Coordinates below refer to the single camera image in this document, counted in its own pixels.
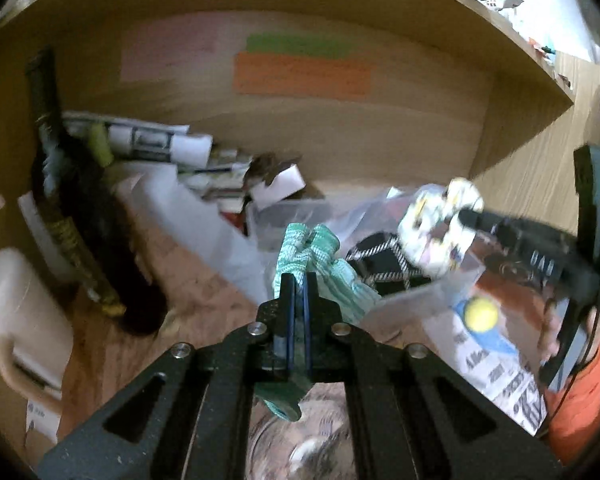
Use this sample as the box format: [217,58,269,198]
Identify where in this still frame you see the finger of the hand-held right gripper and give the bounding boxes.
[457,209,581,257]
[482,249,600,307]

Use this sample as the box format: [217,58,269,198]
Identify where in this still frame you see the pink paper label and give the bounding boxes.
[120,14,222,84]

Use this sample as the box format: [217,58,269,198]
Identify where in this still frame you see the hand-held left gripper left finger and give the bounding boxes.
[37,274,298,480]

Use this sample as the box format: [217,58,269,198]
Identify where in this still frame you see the yellow ball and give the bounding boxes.
[462,297,499,334]

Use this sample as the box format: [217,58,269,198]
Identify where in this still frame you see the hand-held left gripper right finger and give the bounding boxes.
[305,272,565,480]

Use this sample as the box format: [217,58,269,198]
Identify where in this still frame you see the white block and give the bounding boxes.
[251,164,307,212]

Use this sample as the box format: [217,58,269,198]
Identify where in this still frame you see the orange paper label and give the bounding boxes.
[234,52,372,97]

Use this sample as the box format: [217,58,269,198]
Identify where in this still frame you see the small clear plastic container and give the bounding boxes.
[244,199,343,253]

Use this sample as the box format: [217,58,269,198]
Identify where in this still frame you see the white plastic sheet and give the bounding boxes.
[114,164,278,303]

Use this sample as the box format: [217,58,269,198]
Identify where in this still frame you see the dark glass bottle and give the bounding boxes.
[24,49,170,337]

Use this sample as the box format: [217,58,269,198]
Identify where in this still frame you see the rolled printed paper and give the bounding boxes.
[61,111,214,167]

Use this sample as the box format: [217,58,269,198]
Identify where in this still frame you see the black checked cloth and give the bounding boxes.
[344,232,433,297]

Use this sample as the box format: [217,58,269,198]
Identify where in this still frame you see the white mug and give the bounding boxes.
[0,246,77,413]

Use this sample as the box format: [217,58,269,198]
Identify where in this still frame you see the wooden shelf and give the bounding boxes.
[0,0,576,311]

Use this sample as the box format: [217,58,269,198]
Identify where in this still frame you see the clear glass bowl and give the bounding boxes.
[244,382,357,480]

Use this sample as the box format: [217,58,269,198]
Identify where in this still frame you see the green striped cloth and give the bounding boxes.
[254,223,382,422]

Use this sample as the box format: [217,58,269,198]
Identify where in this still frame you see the green paper label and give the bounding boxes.
[245,33,355,59]

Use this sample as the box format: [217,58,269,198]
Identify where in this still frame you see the newspaper sheet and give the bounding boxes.
[447,305,551,437]

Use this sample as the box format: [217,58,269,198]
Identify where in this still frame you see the white patterned cloth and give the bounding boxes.
[398,177,485,280]

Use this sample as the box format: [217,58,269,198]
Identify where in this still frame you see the person's right hand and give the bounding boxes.
[539,304,600,358]

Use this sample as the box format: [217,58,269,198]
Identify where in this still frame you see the clear plastic box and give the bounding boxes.
[352,185,487,343]

